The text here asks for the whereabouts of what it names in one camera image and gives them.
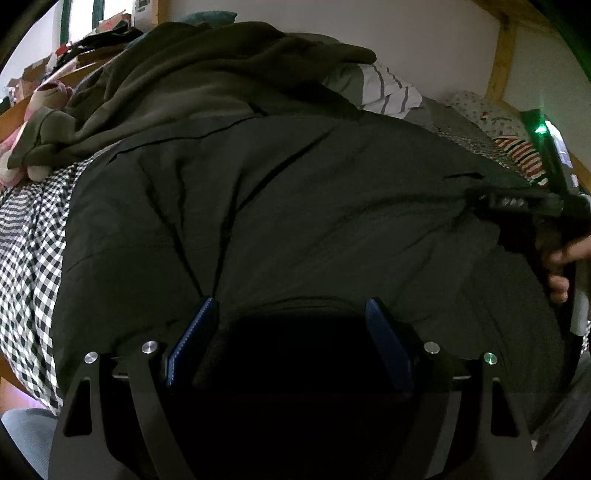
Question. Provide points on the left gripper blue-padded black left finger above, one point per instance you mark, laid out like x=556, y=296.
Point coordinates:
x=117, y=420

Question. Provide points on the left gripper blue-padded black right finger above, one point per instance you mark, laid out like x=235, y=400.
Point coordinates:
x=453, y=417

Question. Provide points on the black large jacket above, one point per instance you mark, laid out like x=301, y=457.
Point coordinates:
x=292, y=211

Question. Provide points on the person's right hand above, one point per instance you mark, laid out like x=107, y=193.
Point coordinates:
x=556, y=262

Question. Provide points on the red striped pillow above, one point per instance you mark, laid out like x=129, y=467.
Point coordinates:
x=525, y=157

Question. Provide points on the white floral pillow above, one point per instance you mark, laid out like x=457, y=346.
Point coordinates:
x=491, y=118

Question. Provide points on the grey checkered blanket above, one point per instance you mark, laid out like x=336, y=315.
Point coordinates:
x=447, y=123

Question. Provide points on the grey striped pillow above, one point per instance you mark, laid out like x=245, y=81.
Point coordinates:
x=374, y=88

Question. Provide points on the black white checkered bedsheet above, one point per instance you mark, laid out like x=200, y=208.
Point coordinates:
x=41, y=328

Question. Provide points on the pink plush toy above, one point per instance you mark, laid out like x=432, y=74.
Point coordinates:
x=54, y=95

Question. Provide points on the olive green hoodie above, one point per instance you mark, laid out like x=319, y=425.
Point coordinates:
x=179, y=71

